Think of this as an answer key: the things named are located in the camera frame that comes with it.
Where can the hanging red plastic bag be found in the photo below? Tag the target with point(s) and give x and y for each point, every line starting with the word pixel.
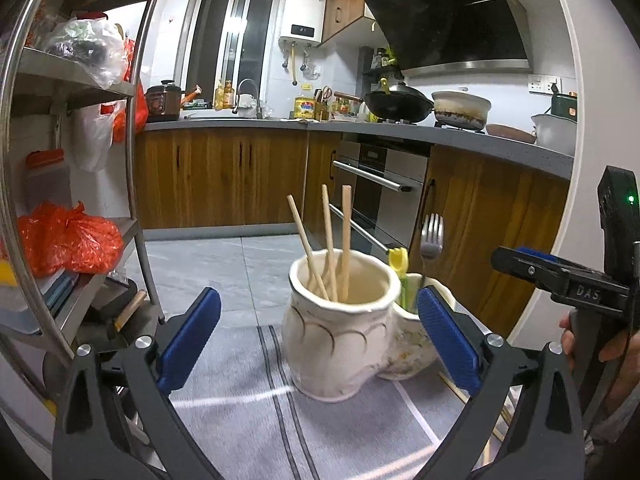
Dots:
pixel 137 110

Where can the wooden wall cabinet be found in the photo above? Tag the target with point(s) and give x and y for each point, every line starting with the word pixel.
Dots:
pixel 345 0

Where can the red-lid plastic container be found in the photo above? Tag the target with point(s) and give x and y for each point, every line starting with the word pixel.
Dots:
pixel 47 180

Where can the grey kitchen countertop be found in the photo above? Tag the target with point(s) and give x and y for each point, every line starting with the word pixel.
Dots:
pixel 475 142

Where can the crumpled red plastic bag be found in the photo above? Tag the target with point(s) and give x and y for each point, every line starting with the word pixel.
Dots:
pixel 70 240

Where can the black range hood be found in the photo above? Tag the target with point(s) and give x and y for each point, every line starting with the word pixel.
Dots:
pixel 445 10

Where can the white water heater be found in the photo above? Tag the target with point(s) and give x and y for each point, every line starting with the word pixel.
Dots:
pixel 302 10

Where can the grey striped floor mat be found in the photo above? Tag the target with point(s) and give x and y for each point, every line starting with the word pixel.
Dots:
pixel 250 410

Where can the wooden base cabinets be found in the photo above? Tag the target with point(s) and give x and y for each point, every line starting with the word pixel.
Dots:
pixel 215 175

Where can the sliding glass window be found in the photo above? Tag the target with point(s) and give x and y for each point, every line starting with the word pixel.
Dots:
pixel 215 45

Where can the yellow-green plastic utensil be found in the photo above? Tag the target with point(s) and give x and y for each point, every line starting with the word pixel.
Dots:
pixel 398 260
pixel 411 287

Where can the built-in steel oven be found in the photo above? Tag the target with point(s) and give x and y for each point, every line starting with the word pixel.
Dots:
pixel 380 200

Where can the white wall socket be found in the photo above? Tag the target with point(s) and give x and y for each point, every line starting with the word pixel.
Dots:
pixel 544 85

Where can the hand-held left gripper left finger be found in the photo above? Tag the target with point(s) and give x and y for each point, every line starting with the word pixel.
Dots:
pixel 192 340

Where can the silver metal fork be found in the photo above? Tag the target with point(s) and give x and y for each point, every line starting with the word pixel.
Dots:
pixel 431 235

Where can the brown shallow bowl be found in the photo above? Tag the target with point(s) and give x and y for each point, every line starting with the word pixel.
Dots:
pixel 510 133

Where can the chrome kitchen faucet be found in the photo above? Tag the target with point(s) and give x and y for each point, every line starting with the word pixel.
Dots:
pixel 257 105

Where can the countertop knife holder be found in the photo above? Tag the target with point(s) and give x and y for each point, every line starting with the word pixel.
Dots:
pixel 322 107

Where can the cream ceramic double utensil holder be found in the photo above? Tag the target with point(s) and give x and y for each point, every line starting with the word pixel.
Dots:
pixel 340 350

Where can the person's right forearm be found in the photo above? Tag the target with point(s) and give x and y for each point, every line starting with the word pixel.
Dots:
pixel 620 400

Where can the black wok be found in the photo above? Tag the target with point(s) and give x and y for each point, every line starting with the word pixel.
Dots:
pixel 400 105

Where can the electric pressure cooker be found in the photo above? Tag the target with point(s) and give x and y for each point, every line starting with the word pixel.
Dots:
pixel 162 102

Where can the wooden chopstick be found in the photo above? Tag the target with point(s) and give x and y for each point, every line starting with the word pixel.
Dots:
pixel 455 387
pixel 327 230
pixel 305 240

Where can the person's right hand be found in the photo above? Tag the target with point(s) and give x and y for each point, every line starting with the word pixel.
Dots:
pixel 622 347

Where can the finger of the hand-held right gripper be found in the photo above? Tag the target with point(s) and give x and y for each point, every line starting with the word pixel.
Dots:
pixel 575 290
pixel 537 252

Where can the wall spice rack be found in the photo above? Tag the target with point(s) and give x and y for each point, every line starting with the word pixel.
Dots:
pixel 382 62

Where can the metal shelf rack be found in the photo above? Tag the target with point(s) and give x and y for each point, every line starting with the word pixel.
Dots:
pixel 75 74

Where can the white plastic bag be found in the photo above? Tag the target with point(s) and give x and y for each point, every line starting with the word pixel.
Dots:
pixel 90 135

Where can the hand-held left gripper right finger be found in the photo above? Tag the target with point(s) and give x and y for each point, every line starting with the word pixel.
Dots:
pixel 450 345

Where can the amber glass bottles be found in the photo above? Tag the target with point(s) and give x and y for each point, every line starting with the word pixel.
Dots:
pixel 227 95

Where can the white ceramic pot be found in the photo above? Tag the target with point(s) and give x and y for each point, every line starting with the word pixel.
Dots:
pixel 462 107

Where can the clear plastic bag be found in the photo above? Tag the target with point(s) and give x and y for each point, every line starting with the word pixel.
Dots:
pixel 85 45

